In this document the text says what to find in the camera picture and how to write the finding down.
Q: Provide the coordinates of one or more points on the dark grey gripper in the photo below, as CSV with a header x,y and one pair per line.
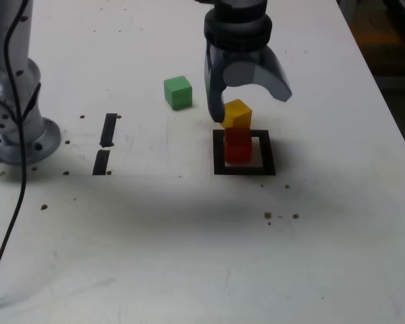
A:
x,y
243,56

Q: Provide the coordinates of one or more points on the yellow cube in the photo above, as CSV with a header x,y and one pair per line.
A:
x,y
239,114

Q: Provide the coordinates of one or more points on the red cube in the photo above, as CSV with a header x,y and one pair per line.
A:
x,y
238,148

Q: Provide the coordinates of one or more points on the green cube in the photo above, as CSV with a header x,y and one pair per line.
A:
x,y
178,92

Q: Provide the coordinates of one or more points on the black tape square outline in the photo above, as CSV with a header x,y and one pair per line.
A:
x,y
219,158

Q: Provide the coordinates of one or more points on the black tape strip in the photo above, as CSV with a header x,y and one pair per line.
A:
x,y
108,130

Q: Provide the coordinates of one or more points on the grey metal beam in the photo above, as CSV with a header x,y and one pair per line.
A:
x,y
396,82

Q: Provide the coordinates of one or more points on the grey metal post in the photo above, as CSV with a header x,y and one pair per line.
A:
x,y
346,8

